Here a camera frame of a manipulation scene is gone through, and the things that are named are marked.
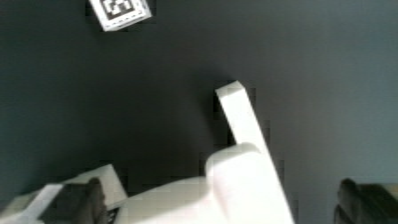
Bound white L-shaped fence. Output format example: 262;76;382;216
0;82;295;224

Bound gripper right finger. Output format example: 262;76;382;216
333;179;398;224

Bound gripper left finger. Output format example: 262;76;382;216
39;178;107;224

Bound white tagged cube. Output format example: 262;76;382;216
89;0;151;32

